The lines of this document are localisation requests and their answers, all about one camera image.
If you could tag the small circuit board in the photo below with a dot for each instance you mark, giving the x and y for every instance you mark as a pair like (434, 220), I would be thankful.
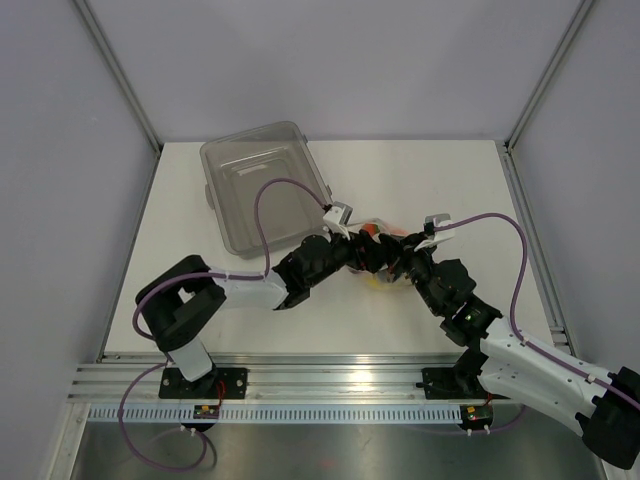
(482, 414)
(206, 412)

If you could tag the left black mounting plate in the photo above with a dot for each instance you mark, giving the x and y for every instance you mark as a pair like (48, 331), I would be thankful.
(228, 383)

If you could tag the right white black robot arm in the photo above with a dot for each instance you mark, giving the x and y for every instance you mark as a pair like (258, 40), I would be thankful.
(600, 406)

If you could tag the black mounting plate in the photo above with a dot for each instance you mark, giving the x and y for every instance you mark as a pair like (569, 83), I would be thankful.
(228, 383)
(448, 383)

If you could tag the right small circuit board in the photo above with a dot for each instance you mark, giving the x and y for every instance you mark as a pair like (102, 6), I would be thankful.
(482, 414)

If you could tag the left aluminium frame post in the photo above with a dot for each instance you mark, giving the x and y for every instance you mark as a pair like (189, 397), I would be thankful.
(108, 55)

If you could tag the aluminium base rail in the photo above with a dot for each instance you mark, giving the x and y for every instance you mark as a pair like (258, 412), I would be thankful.
(279, 379)

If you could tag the clear grey plastic bin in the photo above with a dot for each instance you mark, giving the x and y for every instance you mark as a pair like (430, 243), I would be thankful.
(264, 179)

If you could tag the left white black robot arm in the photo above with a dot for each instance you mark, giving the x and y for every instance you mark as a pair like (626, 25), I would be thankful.
(180, 303)

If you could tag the right aluminium frame post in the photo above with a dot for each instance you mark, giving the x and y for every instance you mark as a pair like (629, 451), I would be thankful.
(551, 69)

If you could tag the aluminium frame post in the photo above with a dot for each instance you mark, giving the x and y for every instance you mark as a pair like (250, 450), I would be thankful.
(108, 55)
(551, 69)

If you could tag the left small circuit board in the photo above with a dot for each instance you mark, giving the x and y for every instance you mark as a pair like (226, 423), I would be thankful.
(206, 412)

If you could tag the white slotted cable duct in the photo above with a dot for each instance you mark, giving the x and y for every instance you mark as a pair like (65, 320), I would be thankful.
(283, 414)

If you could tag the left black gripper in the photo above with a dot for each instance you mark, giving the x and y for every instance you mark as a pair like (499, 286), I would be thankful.
(371, 257)

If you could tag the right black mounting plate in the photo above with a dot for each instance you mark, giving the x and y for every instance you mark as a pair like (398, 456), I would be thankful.
(448, 383)

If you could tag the clear zip top bag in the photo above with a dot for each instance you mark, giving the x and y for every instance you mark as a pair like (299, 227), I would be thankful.
(354, 230)

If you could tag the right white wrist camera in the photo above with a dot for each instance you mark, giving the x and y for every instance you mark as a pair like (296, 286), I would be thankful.
(437, 229)

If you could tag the orange toy fruit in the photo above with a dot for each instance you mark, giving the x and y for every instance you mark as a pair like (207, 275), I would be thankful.
(374, 228)

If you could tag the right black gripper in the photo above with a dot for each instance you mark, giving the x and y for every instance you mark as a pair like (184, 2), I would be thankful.
(405, 248)

